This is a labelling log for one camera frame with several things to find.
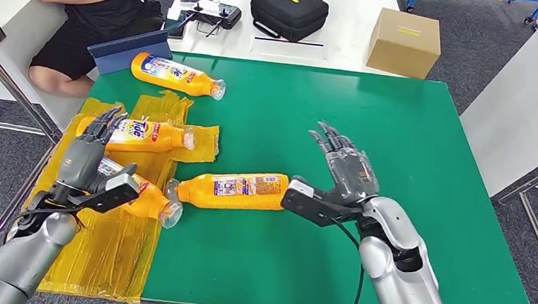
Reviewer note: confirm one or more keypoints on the dark tablet device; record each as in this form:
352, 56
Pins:
176, 28

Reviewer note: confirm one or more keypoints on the blue tablet case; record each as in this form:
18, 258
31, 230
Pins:
128, 56

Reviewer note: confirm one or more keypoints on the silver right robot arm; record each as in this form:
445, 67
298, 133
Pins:
403, 292

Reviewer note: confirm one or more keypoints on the black carrying case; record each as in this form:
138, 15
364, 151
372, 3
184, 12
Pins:
286, 14

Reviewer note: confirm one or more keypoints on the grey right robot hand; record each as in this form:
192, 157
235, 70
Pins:
351, 173

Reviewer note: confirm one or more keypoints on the black remote controller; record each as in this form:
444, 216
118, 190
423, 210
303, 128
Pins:
224, 16

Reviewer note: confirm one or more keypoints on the grey metal table rail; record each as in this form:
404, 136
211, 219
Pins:
1, 219

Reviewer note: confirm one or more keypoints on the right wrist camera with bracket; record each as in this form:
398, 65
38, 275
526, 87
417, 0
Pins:
313, 209

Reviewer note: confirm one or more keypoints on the brown cardboard box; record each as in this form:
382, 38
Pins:
401, 50

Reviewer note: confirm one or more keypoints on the green table mat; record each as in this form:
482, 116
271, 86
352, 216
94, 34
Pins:
401, 109

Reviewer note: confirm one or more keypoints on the person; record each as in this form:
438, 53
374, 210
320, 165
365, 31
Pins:
100, 13

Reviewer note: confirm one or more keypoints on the white and grey desk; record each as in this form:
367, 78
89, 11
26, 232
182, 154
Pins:
15, 25

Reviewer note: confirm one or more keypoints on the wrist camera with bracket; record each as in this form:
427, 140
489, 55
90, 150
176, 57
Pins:
313, 209
117, 190

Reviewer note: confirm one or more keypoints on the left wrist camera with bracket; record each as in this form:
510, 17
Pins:
117, 190

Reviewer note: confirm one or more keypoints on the orange plastic bottle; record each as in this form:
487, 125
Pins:
244, 200
162, 138
173, 75
150, 203

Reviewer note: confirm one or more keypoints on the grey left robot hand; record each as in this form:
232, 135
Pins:
80, 162

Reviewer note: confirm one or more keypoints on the yellow taped cardboard sheet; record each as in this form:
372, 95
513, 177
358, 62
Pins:
101, 253

